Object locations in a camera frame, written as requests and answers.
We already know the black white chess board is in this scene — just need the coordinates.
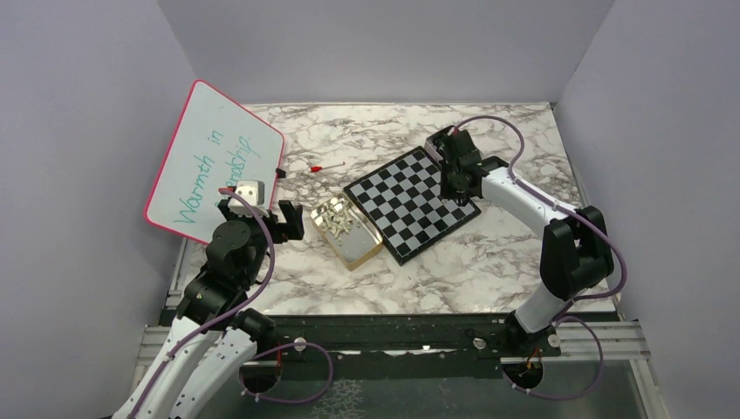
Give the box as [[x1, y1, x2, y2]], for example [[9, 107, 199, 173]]
[[344, 147, 481, 265]]

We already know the white board pink rim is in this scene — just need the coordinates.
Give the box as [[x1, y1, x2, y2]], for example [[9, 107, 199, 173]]
[[144, 79, 285, 244]]

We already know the red capped white marker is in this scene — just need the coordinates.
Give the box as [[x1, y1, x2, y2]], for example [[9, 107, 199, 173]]
[[310, 161, 346, 173]]

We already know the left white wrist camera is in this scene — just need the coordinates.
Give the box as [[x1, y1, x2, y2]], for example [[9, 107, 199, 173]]
[[228, 180, 267, 217]]

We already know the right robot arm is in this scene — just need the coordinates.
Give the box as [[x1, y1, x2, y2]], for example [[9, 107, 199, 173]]
[[427, 127, 614, 355]]

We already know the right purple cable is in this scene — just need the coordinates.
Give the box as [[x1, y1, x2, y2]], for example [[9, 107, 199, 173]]
[[450, 115, 628, 402]]

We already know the purple cable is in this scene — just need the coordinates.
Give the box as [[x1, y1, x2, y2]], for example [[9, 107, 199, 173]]
[[450, 115, 628, 402], [124, 188, 335, 419]]

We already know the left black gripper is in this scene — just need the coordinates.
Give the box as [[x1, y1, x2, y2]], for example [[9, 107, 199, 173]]
[[222, 198, 304, 286]]

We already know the black metal base rail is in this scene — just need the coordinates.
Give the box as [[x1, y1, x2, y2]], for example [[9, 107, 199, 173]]
[[135, 312, 652, 383]]

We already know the silver white tin tray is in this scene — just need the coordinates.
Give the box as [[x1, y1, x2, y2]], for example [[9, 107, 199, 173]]
[[424, 126, 462, 170]]

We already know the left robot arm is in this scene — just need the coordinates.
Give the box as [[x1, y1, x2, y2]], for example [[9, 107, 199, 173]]
[[114, 193, 305, 418]]

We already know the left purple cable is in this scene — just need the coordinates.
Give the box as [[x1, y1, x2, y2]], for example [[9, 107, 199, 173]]
[[124, 188, 335, 419]]

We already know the gold tin tray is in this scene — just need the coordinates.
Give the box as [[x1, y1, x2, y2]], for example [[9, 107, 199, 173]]
[[309, 193, 383, 271]]

